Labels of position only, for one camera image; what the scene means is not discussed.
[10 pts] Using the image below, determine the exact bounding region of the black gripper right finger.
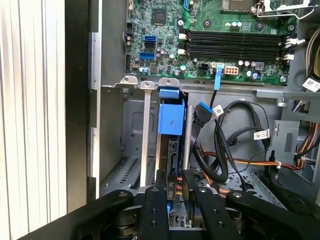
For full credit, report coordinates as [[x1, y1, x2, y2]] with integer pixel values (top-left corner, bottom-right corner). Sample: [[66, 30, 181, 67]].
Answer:
[[183, 169, 320, 240]]

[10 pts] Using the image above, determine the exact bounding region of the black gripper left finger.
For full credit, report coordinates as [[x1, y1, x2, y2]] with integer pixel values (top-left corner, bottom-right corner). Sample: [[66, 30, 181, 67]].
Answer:
[[14, 169, 169, 240]]

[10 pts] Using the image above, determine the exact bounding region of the orange power wire black plug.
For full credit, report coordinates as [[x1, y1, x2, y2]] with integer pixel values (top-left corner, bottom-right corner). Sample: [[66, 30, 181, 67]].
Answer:
[[166, 143, 320, 201]]

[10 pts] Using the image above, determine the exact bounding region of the hard disk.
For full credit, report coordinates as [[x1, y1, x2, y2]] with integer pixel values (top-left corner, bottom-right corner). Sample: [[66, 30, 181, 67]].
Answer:
[[156, 86, 195, 230]]

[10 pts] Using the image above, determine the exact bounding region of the grey metal drive cage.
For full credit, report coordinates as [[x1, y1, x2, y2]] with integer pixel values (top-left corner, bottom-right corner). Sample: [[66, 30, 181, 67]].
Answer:
[[256, 88, 320, 186]]

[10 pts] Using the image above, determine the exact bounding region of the black open PC case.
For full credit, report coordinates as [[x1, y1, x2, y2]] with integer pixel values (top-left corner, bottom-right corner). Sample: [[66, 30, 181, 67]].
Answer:
[[63, 0, 320, 240]]

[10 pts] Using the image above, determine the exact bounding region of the black RAM slot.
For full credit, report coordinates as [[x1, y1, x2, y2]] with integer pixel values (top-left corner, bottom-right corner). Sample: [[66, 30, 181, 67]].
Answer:
[[187, 37, 287, 45], [187, 44, 287, 53], [187, 51, 287, 60], [187, 30, 287, 39]]

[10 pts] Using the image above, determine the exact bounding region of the green motherboard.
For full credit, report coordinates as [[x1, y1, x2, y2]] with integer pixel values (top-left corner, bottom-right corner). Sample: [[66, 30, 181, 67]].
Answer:
[[123, 0, 298, 86]]

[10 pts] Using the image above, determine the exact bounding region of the metal locking lever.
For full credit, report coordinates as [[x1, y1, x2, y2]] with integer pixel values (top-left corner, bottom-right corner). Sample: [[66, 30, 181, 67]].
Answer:
[[258, 6, 316, 21]]

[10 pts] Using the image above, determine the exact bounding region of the CPU socket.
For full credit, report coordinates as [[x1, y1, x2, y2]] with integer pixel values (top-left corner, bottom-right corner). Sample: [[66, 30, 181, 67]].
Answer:
[[219, 0, 254, 13]]

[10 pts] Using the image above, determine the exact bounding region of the metal socket cover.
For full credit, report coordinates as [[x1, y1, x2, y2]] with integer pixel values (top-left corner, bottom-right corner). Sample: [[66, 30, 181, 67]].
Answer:
[[254, 0, 311, 15]]

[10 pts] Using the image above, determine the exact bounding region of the black wire with blue plug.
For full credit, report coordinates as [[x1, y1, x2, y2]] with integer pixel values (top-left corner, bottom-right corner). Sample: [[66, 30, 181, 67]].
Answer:
[[190, 100, 214, 161]]

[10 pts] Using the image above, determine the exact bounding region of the black looped wire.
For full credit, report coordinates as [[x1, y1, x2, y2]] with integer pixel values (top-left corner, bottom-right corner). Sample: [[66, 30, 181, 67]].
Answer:
[[212, 99, 272, 185]]

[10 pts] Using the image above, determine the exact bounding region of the blue flat wire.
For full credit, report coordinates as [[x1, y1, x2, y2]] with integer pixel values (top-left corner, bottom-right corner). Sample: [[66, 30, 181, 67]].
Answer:
[[210, 62, 224, 107]]

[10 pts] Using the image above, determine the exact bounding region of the yellow black wire bundle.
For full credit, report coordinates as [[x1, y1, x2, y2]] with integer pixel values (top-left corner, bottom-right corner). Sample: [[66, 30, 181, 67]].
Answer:
[[299, 32, 320, 91]]

